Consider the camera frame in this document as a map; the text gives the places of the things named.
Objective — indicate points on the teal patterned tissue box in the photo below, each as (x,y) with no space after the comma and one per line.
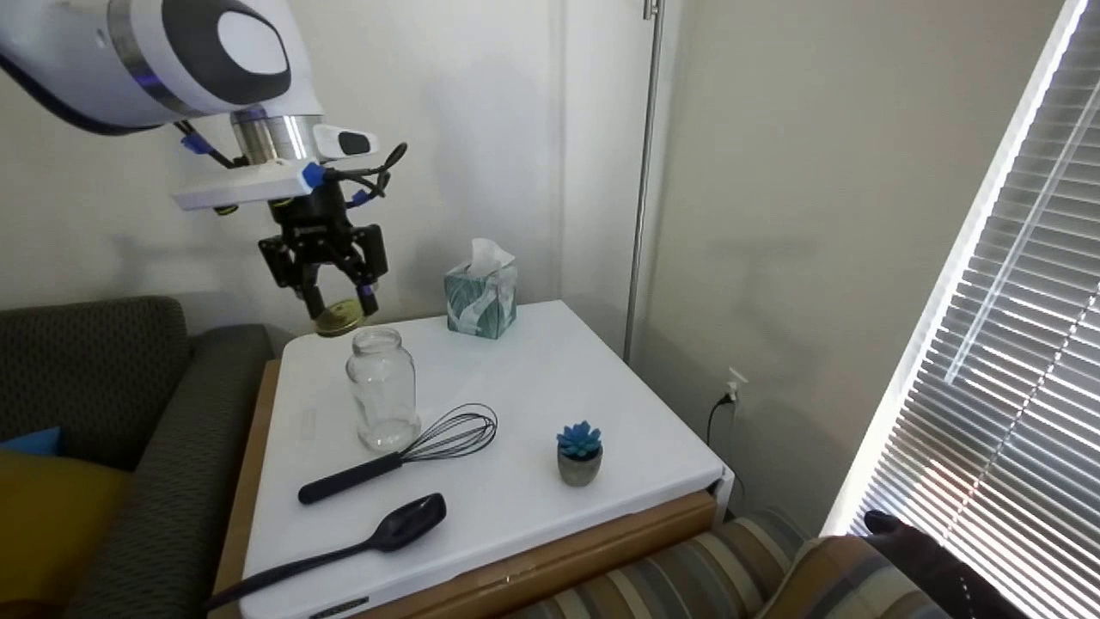
(483,303)

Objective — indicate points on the black plastic spatula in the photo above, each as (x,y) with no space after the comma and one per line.
(408,523)

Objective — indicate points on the dark grey sofa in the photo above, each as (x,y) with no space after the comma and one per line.
(173,459)

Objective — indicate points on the gold metal jar lid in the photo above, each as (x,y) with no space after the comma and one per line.
(342,322)

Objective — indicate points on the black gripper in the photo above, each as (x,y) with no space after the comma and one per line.
(314,220)

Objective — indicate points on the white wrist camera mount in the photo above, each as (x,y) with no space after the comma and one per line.
(247,188)

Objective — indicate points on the wall outlet with plug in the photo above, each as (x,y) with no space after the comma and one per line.
(734,384)

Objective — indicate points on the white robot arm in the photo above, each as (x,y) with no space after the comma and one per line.
(140,56)

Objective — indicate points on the thin vertical wall pole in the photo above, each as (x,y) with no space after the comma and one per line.
(642,208)

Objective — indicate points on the blue cushion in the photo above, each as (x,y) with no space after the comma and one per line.
(33,441)

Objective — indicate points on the striped sofa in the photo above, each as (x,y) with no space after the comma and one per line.
(689,577)

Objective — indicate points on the clear glass jar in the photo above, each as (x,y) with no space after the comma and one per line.
(383,395)

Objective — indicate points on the small blue potted succulent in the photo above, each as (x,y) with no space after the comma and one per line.
(578,459)

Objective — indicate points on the white window blinds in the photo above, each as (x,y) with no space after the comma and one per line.
(1033,346)

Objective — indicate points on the yellow cushion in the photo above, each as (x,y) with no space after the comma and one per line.
(52,520)

